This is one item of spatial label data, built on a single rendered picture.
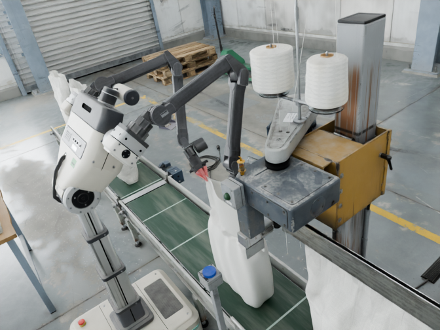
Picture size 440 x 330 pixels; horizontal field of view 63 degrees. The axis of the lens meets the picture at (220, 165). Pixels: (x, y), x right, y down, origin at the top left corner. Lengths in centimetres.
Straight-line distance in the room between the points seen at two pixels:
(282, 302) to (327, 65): 132
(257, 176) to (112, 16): 787
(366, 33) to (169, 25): 842
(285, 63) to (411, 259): 192
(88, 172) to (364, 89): 111
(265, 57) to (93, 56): 761
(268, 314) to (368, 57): 133
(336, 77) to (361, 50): 19
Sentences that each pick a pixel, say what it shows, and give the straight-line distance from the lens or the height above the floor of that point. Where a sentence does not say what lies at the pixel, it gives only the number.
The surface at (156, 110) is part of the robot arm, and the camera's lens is 137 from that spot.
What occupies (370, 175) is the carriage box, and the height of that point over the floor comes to 118.
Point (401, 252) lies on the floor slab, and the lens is 293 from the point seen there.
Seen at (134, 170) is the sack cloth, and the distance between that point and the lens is 322.
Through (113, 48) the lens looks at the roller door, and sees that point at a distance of 893.
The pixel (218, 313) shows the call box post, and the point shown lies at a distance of 181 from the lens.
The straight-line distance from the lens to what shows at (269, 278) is 191.
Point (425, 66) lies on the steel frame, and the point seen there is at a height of 12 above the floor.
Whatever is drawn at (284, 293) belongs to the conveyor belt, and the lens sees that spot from 211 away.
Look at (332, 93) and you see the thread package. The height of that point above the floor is 159.
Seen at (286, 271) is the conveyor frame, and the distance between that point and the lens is 219.
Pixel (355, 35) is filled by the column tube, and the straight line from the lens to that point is 137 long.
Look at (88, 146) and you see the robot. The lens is 152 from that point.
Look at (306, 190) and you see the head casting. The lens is 118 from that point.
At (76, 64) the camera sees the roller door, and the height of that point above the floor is 29.
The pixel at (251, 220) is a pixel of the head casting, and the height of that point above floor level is 115.
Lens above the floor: 204
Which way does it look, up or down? 31 degrees down
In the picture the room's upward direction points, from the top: 10 degrees counter-clockwise
